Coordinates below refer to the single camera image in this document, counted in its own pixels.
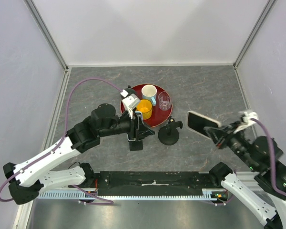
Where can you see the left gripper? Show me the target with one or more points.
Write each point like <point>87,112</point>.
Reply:
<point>143,131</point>

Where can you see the yellow mug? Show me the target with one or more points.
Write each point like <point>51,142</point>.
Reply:
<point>146,108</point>

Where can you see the black folding phone stand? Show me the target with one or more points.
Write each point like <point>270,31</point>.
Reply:
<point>135,145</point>

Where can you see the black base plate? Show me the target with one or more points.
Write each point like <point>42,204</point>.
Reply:
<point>122,183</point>

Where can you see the clear glass cup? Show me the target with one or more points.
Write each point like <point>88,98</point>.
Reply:
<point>164,101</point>

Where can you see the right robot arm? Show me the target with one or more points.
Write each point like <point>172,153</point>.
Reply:
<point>261,156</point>

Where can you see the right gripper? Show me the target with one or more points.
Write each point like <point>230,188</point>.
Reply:
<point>224,134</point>

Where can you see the blue case phone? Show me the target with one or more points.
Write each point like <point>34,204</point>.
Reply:
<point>135,135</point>

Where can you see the beige case phone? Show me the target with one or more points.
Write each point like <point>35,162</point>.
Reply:
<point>196,122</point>

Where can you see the dark green mug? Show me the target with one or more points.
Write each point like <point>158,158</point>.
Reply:
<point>130,90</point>

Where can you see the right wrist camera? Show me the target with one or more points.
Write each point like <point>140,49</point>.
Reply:
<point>246,120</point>

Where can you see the light blue mug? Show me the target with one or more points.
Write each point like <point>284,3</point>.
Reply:
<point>149,92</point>

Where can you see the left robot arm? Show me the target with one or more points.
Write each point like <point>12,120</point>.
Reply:
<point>29,179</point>

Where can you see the slotted cable duct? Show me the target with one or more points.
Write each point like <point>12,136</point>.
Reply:
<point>79,195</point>

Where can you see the black round-base phone stand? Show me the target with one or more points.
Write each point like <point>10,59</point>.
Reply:
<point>168,134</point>

